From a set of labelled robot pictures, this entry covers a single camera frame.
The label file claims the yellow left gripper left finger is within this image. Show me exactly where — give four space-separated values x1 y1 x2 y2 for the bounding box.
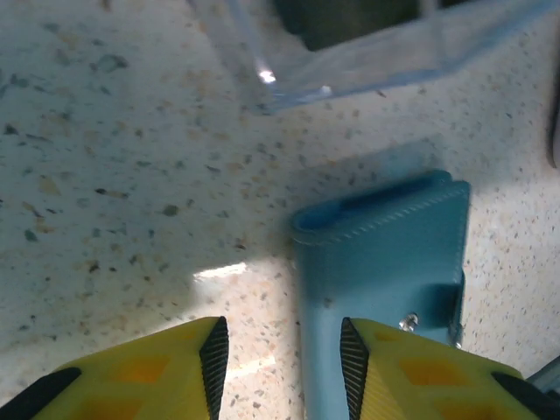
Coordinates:
12 315 229 420

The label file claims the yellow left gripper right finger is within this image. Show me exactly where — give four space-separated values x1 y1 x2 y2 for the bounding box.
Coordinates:
339 317 557 420

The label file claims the blue leather card holder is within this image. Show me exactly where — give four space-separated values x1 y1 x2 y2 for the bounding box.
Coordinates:
290 169 472 420

